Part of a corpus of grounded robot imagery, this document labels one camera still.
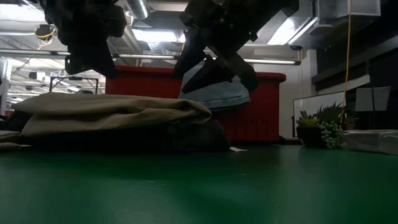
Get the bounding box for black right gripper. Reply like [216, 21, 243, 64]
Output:
[182, 0, 259, 94]

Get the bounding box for green table mat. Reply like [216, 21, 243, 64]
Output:
[0, 144, 398, 224]

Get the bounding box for smooth silver ventilation duct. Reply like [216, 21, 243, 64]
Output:
[126, 0, 150, 20]

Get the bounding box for light blue denim garment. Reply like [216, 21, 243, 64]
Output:
[178, 62, 251, 112]

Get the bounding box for long ceiling light bar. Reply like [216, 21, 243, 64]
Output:
[0, 49, 302, 66]

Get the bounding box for small potted artificial plant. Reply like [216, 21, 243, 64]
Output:
[295, 101, 346, 149]

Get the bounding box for dark blue denim jeans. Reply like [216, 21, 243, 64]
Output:
[0, 110, 249, 154]

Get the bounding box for yellow hanging cord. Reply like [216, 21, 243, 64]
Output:
[338, 0, 352, 130]

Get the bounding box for yellow cable reel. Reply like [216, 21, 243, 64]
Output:
[34, 24, 58, 43]

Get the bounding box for clear box with orange label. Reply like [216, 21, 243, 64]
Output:
[340, 129, 398, 156]

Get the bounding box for red plastic laundry bin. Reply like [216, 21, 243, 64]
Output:
[104, 64, 287, 143]

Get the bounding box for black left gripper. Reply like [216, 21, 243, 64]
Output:
[64, 0, 127, 79]

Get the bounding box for tan garment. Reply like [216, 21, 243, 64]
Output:
[11, 92, 213, 138]

